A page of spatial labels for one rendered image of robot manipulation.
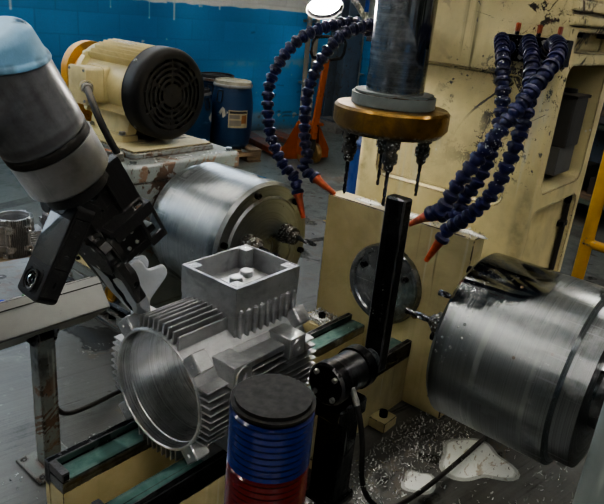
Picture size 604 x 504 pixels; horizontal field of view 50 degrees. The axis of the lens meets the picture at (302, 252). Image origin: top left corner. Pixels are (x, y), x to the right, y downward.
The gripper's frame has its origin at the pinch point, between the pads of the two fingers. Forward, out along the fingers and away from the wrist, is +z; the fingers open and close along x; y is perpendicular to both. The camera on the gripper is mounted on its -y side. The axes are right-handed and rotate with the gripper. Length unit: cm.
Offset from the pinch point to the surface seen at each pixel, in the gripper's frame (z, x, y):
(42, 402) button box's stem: 11.8, 13.2, -14.3
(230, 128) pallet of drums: 252, 369, 281
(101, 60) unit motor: -2, 60, 42
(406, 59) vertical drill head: -7, -9, 51
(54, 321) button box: 0.9, 10.9, -6.5
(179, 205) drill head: 13.2, 27.0, 25.7
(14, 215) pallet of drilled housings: 119, 248, 52
